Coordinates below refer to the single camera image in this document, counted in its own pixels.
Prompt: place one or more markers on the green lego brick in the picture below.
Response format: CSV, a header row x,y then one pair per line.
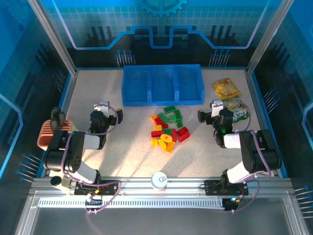
x,y
180,124
167,131
172,119
178,114
163,117
170,109

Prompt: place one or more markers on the yellow lego disc brick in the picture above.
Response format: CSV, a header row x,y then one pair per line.
x,y
164,141

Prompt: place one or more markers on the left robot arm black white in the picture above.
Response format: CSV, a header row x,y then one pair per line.
x,y
61,156

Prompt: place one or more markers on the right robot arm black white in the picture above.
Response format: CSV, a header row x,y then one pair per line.
x,y
259,154

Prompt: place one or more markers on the green snack bag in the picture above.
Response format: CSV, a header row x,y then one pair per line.
x,y
240,115

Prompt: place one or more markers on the yellow snack bag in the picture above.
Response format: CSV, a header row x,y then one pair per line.
x,y
226,88

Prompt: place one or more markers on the blue three-compartment bin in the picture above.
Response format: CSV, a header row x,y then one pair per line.
x,y
161,85

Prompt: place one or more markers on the orange ribbed basket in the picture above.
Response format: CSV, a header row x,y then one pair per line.
x,y
45,137

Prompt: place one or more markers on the black round knob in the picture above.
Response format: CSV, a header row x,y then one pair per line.
x,y
55,181

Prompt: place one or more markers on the white round cap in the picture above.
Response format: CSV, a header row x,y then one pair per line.
x,y
159,180

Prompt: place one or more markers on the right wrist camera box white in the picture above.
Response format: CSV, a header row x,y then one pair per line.
x,y
216,107

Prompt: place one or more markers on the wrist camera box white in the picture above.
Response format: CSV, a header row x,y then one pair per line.
x,y
216,107
104,106

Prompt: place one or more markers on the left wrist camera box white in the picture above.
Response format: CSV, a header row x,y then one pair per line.
x,y
104,106

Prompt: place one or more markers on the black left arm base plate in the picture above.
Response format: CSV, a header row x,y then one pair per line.
x,y
107,188

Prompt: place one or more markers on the aluminium frame rail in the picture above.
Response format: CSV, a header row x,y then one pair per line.
x,y
185,184

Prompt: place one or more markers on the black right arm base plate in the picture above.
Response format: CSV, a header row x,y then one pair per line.
x,y
212,188

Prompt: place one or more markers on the aluminium frame post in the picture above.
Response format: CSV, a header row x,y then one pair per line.
x,y
266,36
53,36

